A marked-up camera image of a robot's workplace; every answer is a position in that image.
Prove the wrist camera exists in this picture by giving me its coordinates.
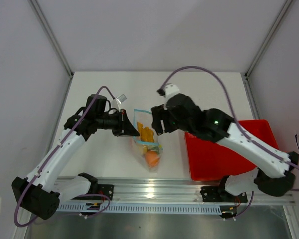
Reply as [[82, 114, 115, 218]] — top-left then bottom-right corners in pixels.
[[157, 83, 180, 101], [111, 94, 127, 110]]

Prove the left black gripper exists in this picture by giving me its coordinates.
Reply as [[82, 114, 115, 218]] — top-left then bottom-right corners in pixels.
[[96, 109, 139, 137]]

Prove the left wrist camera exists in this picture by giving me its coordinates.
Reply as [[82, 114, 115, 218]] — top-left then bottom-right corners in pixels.
[[111, 94, 127, 110]]

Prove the yellow toy pepper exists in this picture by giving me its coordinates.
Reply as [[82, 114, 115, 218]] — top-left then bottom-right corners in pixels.
[[137, 145, 148, 156]]

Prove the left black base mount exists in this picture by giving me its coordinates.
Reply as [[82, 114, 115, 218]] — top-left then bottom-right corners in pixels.
[[88, 184, 114, 200]]

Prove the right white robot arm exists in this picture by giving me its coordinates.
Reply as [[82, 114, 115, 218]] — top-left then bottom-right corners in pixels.
[[151, 93, 299, 201]]

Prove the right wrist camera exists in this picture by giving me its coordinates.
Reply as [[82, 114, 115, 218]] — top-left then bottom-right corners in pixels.
[[157, 83, 180, 101]]

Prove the red plastic tray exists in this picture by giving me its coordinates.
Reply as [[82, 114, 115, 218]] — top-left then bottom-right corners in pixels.
[[185, 120, 279, 181]]

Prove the white slotted cable duct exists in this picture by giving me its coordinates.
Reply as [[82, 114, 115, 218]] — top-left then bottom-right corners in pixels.
[[57, 202, 222, 215]]

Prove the clear zip top bag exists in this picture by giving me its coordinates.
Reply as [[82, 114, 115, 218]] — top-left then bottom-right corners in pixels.
[[131, 109, 163, 173]]

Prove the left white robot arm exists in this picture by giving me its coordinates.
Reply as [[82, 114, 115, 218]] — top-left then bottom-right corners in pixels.
[[12, 94, 139, 220]]

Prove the toy orange fruit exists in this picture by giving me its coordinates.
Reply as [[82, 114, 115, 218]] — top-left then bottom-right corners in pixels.
[[145, 151, 160, 168]]

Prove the yellow toy ginger root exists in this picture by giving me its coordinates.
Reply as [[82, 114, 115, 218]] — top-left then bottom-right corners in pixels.
[[137, 122, 155, 143]]

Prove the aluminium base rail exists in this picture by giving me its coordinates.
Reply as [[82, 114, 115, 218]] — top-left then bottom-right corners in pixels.
[[52, 176, 296, 207]]

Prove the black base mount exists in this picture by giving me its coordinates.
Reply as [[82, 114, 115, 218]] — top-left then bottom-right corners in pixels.
[[200, 186, 248, 203], [88, 184, 114, 200]]

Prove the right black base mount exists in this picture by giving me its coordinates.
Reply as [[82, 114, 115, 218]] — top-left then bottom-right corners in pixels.
[[200, 186, 248, 203]]

